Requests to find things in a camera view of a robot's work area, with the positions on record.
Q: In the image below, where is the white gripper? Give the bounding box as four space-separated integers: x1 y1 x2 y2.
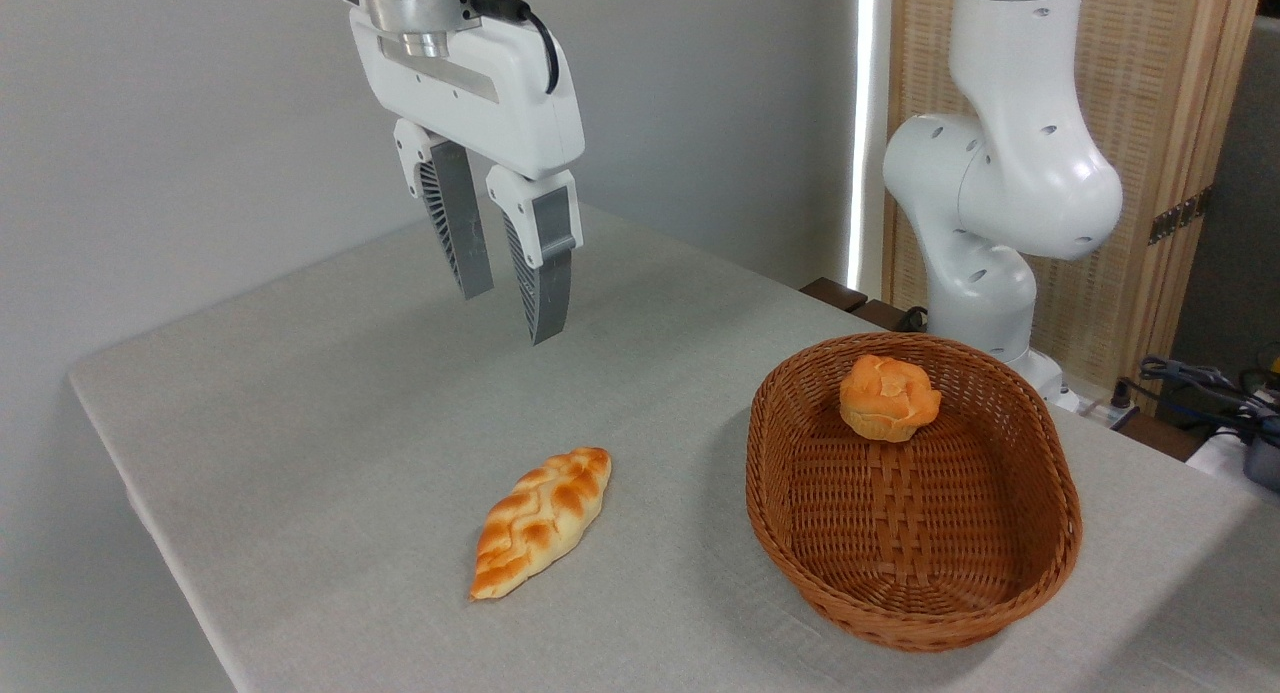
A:
347 1 586 346

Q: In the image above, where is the long braided bread loaf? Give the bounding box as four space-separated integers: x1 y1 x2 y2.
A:
469 446 612 603

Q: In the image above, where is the brown wicker oval basket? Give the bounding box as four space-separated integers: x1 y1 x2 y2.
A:
745 332 1084 655

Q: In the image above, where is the round orange bread bun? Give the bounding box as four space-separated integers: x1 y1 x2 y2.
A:
839 354 942 444

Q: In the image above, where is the grey tablecloth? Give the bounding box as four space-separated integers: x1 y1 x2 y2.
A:
68 198 1280 693

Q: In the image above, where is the dark brown wooden ledge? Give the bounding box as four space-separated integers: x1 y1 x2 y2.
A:
800 277 929 334

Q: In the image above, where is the metal screen hinge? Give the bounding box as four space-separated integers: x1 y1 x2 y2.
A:
1148 186 1213 246

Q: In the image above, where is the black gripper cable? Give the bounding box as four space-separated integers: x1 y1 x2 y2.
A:
470 0 561 96

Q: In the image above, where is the bundle of dark cables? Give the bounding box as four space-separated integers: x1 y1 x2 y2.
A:
1115 356 1280 444

